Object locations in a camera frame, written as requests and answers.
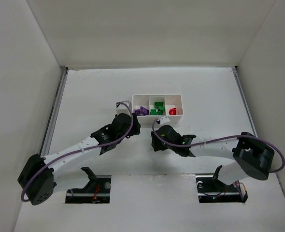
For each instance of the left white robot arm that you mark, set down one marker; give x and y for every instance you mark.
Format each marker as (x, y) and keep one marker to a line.
(42, 176)

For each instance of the purple flower lego block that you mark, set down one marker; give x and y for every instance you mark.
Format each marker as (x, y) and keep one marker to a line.
(141, 111)

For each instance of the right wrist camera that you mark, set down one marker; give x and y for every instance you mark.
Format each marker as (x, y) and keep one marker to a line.
(162, 120)

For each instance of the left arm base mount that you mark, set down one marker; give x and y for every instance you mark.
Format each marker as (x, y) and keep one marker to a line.
(95, 191)

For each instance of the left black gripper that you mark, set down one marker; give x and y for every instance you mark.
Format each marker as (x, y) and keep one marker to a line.
(135, 124)

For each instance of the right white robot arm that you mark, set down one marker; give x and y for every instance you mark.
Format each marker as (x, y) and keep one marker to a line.
(250, 156)

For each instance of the green lego brick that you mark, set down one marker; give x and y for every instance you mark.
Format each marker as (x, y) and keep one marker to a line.
(157, 108)

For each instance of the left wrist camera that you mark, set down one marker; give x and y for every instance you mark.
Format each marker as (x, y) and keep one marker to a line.
(123, 107)

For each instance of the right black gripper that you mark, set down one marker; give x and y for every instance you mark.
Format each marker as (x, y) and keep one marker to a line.
(154, 143)

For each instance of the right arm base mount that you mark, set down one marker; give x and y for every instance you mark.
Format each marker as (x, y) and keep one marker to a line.
(211, 190)

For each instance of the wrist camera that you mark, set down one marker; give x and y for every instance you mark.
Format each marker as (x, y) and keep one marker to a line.
(162, 120)
(123, 107)

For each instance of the red lego piece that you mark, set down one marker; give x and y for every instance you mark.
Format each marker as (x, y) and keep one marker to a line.
(173, 111)

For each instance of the white three-compartment tray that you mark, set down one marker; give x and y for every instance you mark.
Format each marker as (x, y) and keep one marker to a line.
(170, 101)

